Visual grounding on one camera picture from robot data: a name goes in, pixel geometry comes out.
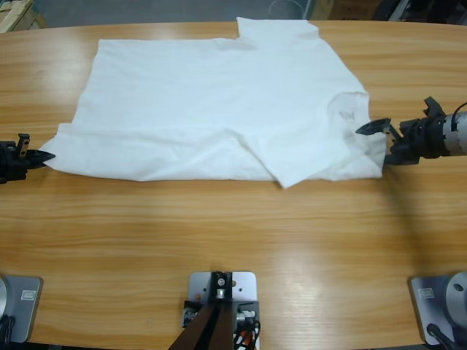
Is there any orange cable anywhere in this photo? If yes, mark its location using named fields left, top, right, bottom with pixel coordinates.
left=233, top=326, right=262, bottom=350

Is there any black clamp with silver connector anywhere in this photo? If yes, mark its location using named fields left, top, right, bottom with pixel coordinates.
left=182, top=299, right=201, bottom=327
left=235, top=300, right=260, bottom=325

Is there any arm grey base plate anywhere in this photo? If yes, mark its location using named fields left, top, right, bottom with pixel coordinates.
left=0, top=275, right=44, bottom=344
left=407, top=270, right=467, bottom=346

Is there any brown cardboard box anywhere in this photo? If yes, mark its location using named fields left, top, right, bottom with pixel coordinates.
left=312, top=0, right=379, bottom=21

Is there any black background equipment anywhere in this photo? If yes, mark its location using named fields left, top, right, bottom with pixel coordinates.
left=375, top=0, right=467, bottom=25

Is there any white t-shirt with small print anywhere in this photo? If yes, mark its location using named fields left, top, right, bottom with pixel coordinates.
left=38, top=16, right=388, bottom=190

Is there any base black cable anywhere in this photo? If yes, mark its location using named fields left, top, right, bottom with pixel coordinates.
left=0, top=315, right=16, bottom=344
left=425, top=323, right=459, bottom=350

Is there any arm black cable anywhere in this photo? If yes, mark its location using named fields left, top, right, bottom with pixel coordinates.
left=450, top=102, right=467, bottom=131

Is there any wooden pallet stack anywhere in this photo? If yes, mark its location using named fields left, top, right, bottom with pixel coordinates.
left=0, top=0, right=47, bottom=34

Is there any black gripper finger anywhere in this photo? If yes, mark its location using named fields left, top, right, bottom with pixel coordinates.
left=355, top=117, right=392, bottom=136
left=27, top=149, right=55, bottom=168
left=383, top=145, right=402, bottom=166

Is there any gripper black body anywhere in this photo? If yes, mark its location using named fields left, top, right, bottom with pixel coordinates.
left=0, top=141, right=30, bottom=184
left=387, top=114, right=448, bottom=165

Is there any white grey mounting plate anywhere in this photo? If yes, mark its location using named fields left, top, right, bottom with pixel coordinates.
left=188, top=270, right=260, bottom=350

